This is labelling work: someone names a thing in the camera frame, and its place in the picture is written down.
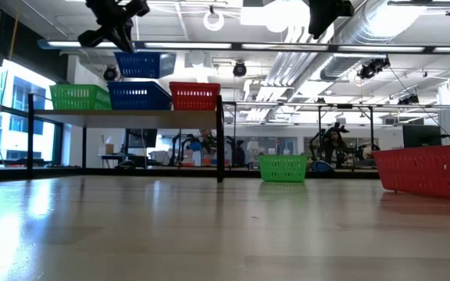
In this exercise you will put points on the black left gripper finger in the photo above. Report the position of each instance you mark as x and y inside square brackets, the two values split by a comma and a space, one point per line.
[119, 40]
[128, 39]

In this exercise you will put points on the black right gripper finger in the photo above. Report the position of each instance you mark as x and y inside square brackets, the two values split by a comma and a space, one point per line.
[327, 23]
[315, 26]

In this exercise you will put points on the green plastic slotted basket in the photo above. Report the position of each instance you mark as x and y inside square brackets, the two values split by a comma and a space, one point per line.
[76, 97]
[283, 168]

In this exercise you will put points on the black background robot arm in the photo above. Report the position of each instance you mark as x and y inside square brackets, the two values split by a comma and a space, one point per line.
[182, 140]
[238, 154]

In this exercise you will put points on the wooden shelf with black legs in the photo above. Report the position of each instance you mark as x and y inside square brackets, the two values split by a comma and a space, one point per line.
[131, 119]

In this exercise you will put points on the overhead light bar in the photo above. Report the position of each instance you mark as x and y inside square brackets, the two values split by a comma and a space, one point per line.
[193, 45]

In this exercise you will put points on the black track light fixture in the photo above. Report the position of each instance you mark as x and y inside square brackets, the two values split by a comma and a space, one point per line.
[420, 2]

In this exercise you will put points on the black computer monitor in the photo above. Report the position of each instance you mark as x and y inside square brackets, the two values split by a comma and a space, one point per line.
[143, 137]
[422, 136]

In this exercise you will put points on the cardboard box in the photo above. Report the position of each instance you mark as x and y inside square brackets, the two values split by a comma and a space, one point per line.
[109, 149]

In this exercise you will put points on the black spotlight cluster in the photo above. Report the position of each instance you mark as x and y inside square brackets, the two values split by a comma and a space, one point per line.
[408, 100]

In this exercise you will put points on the person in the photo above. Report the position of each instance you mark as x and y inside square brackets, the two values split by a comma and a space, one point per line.
[335, 146]
[206, 140]

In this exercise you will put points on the blue rounded object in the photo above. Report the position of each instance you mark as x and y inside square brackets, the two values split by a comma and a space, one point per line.
[322, 166]

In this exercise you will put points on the black round ceiling camera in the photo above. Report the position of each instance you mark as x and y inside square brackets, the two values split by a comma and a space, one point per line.
[110, 74]
[239, 69]

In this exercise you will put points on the silver ventilation duct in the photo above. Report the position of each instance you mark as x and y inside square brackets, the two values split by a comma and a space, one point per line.
[365, 27]

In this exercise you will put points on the black camera cluster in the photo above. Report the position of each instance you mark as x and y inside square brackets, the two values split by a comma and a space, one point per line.
[371, 68]

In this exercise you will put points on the black metal frame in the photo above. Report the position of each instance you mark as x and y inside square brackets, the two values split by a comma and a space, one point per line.
[371, 125]

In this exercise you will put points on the black aluminium rail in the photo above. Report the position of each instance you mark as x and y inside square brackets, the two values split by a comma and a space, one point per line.
[92, 172]

